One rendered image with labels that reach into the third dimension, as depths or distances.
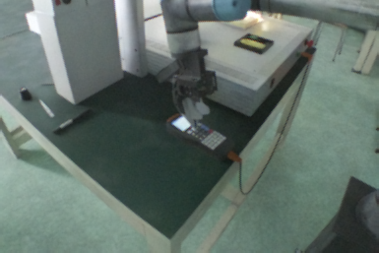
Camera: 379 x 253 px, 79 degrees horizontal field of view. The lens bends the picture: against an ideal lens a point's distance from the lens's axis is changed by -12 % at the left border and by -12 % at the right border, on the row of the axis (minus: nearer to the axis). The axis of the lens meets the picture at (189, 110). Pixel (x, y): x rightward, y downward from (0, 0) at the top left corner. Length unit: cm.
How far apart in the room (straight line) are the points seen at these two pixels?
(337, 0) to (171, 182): 52
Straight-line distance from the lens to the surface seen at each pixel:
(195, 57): 57
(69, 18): 79
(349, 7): 56
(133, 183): 62
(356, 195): 95
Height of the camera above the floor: 125
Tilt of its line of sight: 38 degrees down
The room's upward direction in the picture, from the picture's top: 3 degrees clockwise
